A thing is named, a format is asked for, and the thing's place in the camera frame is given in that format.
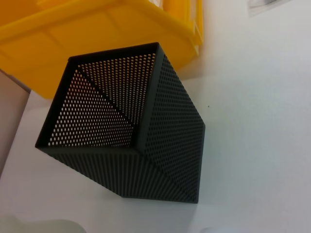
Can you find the black mesh pen holder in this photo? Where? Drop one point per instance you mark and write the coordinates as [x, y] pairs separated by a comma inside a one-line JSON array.
[[170, 133]]

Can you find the yellow plastic bin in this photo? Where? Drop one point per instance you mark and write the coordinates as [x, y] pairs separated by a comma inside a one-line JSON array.
[[73, 29]]

